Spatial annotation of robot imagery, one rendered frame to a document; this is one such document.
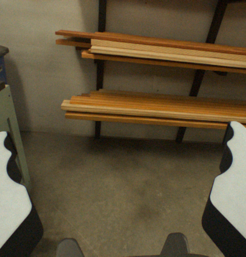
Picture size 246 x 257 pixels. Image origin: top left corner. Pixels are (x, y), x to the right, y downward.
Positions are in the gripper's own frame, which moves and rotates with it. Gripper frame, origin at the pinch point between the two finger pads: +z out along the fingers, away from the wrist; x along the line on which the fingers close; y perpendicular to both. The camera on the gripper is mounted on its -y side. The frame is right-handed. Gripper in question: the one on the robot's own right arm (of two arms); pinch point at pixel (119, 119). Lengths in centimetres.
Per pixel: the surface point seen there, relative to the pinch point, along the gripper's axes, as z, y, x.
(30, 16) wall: 176, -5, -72
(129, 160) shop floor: 136, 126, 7
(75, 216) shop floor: 72, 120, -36
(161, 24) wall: 178, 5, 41
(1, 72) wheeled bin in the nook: 152, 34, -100
